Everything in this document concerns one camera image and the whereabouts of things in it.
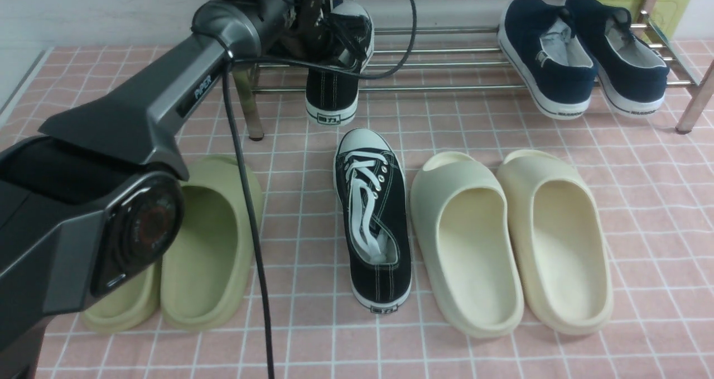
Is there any right navy slip-on shoe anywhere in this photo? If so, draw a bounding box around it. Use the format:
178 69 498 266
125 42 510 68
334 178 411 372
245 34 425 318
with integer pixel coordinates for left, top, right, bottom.
563 0 670 118

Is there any navy slip-on shoe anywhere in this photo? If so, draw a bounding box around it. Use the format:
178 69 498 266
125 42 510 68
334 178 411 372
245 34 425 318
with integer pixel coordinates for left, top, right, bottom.
563 0 670 118
497 0 597 120

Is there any left cream foam slipper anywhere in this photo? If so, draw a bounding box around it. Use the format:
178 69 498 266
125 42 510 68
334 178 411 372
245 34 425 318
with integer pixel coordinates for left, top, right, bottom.
409 152 524 338

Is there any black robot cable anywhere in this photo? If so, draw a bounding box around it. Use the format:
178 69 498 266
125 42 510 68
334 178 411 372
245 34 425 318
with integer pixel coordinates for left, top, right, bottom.
221 0 418 379

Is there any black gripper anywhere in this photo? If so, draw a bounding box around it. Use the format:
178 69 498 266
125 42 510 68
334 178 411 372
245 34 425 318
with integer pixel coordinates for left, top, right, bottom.
215 0 335 59

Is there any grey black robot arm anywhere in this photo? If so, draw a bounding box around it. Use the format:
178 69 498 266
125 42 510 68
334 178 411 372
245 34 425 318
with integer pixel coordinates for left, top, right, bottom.
1 0 321 378

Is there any right green foam slipper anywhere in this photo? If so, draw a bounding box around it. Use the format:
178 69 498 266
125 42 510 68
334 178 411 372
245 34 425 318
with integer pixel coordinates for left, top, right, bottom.
160 155 253 331

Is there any pink grid tablecloth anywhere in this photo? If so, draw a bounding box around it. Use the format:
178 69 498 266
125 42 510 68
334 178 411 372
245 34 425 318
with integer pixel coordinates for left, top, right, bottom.
2 46 713 378

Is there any right cream foam slipper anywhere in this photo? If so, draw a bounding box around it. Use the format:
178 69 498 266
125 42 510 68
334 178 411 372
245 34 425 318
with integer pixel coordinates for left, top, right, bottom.
496 148 614 335

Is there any left green foam slipper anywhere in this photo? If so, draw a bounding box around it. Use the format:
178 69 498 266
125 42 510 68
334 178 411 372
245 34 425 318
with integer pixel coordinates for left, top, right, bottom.
80 262 161 334

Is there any left navy slip-on shoe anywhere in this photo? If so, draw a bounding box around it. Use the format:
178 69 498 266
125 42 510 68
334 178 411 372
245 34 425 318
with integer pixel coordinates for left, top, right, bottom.
497 0 597 120

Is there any green foam slipper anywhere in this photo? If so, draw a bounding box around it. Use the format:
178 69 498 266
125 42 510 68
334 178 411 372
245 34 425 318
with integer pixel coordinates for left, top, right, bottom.
80 262 161 334
160 155 253 331

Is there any silver metal shoe rack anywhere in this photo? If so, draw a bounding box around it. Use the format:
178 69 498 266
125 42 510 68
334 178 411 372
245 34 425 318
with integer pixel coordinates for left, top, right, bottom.
230 0 712 141

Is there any cream foam slipper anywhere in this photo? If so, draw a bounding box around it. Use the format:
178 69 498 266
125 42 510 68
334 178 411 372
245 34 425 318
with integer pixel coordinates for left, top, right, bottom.
409 152 524 338
496 148 614 335

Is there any black canvas sneaker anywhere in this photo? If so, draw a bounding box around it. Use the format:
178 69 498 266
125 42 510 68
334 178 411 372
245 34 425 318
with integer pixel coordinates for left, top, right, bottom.
332 128 412 314
305 0 375 126

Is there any yellow box behind rack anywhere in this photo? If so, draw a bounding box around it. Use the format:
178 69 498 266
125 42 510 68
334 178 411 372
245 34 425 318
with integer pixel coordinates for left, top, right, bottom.
598 0 691 39

